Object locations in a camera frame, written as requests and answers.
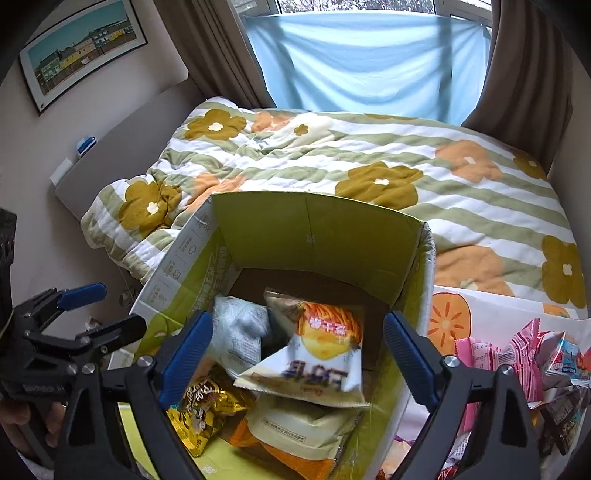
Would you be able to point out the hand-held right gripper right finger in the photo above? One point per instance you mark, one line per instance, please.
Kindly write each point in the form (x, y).
(411, 362)

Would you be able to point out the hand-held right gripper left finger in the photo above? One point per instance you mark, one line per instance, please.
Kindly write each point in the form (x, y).
(184, 357)

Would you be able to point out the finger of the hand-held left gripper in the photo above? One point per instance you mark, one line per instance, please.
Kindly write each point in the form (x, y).
(83, 294)
(115, 330)

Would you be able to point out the white orange chip bag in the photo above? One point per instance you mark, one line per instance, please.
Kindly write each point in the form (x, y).
(318, 344)

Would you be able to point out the pile of assorted snack packets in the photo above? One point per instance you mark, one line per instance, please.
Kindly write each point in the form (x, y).
(517, 353)

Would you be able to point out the green printed cardboard box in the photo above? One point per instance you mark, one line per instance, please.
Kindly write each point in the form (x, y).
(323, 230)

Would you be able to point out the person's left hand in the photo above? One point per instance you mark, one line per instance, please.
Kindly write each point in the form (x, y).
(21, 422)

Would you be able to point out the gold snack bag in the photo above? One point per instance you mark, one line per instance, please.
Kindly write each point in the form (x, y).
(207, 408)

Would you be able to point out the grey white snack bag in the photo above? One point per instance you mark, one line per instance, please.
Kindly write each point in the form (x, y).
(240, 332)

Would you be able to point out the white fruit print sheet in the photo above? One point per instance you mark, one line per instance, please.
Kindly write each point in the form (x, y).
(489, 314)

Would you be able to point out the cream orange snack bag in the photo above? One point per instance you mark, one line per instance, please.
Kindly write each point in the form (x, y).
(295, 427)

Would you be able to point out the blue white small object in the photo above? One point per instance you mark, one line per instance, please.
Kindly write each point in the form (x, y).
(86, 145)

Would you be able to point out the grey headboard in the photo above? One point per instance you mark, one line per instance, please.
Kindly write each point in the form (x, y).
(129, 138)

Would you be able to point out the floral striped blanket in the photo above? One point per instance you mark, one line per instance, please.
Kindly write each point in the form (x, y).
(415, 152)

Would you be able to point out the brown curtain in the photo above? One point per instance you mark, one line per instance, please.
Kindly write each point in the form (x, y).
(521, 83)
(217, 46)

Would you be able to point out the light blue window cloth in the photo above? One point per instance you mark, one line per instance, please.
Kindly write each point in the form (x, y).
(369, 64)

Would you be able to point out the window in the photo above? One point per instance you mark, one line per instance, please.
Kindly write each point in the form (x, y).
(360, 4)

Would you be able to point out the white wall plate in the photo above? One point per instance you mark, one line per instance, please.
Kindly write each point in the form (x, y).
(61, 171)

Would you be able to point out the framed wall picture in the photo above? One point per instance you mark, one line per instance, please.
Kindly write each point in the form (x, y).
(78, 50)

